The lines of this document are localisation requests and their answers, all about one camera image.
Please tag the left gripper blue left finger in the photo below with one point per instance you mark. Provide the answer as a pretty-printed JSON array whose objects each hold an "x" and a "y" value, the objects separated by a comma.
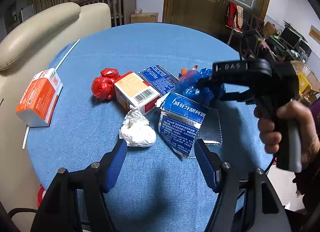
[{"x": 111, "y": 165}]

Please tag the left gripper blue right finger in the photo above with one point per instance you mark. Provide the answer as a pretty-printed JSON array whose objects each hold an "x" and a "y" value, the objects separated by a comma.
[{"x": 209, "y": 163}]

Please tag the white tissue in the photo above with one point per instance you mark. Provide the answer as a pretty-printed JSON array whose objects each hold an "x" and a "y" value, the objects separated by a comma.
[{"x": 136, "y": 130}]

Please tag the large blue torn carton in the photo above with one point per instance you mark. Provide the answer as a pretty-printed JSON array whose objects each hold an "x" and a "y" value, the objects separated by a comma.
[{"x": 180, "y": 119}]

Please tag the blue plastic bag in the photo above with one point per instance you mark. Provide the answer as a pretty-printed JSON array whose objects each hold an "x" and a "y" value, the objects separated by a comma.
[{"x": 197, "y": 86}]

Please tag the red yellow barcode carton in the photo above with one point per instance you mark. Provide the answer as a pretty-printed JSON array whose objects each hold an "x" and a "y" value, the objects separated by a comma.
[{"x": 132, "y": 90}]

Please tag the red plastic bag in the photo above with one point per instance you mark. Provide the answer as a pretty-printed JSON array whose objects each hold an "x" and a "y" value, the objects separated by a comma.
[{"x": 103, "y": 86}]

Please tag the small blue toothpaste box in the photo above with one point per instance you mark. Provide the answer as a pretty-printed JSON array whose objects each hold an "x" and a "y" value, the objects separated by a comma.
[{"x": 160, "y": 79}]

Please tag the orange snack wrapper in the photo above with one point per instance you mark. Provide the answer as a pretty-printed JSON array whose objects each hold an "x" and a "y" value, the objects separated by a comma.
[{"x": 184, "y": 71}]

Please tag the person's right hand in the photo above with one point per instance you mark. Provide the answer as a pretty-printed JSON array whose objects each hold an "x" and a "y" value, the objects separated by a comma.
[{"x": 292, "y": 110}]

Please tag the red white paper bag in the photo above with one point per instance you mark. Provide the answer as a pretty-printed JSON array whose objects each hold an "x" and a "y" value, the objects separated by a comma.
[{"x": 40, "y": 195}]

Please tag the wooden chair with red clothes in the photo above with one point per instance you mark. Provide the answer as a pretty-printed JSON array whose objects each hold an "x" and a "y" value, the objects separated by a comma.
[{"x": 236, "y": 20}]

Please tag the white plastic stick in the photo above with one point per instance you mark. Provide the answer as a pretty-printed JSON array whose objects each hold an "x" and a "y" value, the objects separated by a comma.
[{"x": 47, "y": 96}]

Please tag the orange white tissue box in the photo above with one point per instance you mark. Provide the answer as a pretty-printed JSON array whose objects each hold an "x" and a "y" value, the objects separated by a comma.
[{"x": 40, "y": 98}]

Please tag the cream leather sofa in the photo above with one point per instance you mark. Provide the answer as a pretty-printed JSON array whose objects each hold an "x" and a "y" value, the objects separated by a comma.
[{"x": 25, "y": 51}]

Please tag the grey wooden crib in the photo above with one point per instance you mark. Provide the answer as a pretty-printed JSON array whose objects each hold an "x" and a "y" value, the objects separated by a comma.
[{"x": 121, "y": 10}]

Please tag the white standing board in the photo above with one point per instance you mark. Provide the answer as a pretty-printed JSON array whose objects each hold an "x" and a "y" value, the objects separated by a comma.
[{"x": 27, "y": 12}]

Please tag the cardboard box by wall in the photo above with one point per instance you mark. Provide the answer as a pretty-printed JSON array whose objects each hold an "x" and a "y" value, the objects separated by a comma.
[{"x": 144, "y": 17}]

